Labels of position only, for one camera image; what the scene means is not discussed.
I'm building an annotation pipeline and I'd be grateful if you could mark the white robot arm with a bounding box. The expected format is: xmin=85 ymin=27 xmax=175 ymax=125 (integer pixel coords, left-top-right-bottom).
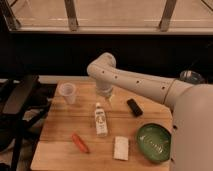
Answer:
xmin=87 ymin=53 xmax=213 ymax=171

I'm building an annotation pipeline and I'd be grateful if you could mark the white bottle lying down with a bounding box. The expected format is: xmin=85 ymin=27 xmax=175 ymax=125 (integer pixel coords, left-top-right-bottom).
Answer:
xmin=94 ymin=103 xmax=108 ymax=137

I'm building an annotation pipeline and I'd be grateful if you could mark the black rectangular block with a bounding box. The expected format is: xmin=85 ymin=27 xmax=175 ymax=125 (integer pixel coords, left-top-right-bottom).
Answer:
xmin=127 ymin=99 xmax=143 ymax=117

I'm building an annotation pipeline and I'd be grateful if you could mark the clear plastic cup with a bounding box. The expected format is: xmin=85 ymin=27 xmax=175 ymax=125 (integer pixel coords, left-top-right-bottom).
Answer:
xmin=58 ymin=82 xmax=76 ymax=105

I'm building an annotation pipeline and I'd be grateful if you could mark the white sponge block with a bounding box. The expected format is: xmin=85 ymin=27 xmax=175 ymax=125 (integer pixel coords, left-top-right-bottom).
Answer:
xmin=113 ymin=136 xmax=129 ymax=161

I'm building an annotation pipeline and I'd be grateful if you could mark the orange carrot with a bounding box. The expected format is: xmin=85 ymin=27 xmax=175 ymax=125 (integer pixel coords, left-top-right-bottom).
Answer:
xmin=71 ymin=133 xmax=90 ymax=153

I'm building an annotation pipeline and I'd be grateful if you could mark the green bowl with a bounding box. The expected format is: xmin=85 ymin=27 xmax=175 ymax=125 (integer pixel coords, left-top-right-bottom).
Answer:
xmin=136 ymin=123 xmax=171 ymax=163

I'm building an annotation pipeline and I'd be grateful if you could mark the blue round object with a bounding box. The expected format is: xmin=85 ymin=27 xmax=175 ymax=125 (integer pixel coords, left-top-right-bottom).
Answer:
xmin=180 ymin=70 xmax=205 ymax=84

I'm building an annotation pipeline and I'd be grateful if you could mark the black chair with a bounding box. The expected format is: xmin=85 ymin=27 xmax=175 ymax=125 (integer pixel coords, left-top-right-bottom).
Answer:
xmin=0 ymin=75 xmax=51 ymax=171

